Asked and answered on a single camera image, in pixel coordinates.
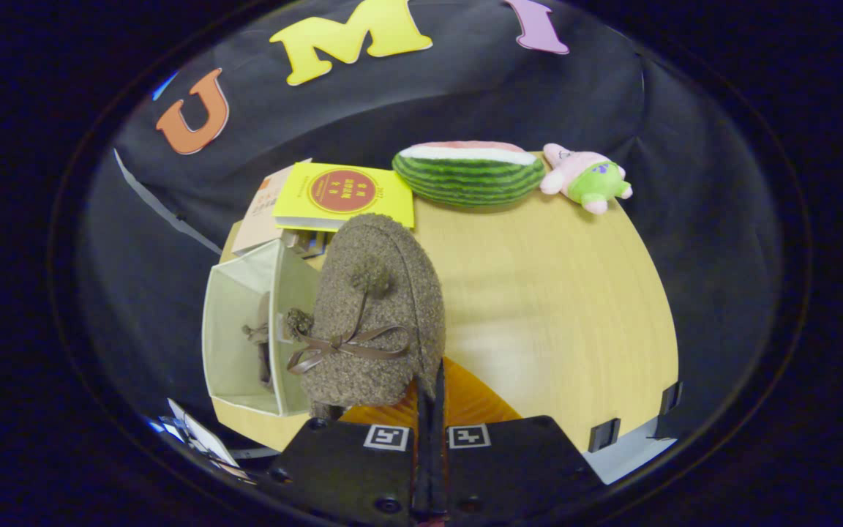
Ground pink and green plush toy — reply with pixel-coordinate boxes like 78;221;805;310
539;143;634;215

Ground brown fuzzy slipper shoe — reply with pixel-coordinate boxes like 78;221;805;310
242;291;276;389
286;213;446;422

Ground grey-green fabric storage box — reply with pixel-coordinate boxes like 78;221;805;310
201;239;323;418

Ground black table edge clip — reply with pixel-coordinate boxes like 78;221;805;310
658;381;684;416
588;418;622;453

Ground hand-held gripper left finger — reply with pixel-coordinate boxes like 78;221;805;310
268;377;431;524

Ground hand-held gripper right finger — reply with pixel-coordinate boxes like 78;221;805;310
430;356;607;524

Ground beige book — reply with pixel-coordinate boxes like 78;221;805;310
231;158;312;257

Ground watermelon slice plush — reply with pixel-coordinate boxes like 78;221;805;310
391;141;547;208

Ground yellow book with red circle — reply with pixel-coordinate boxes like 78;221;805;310
272;162;416;233

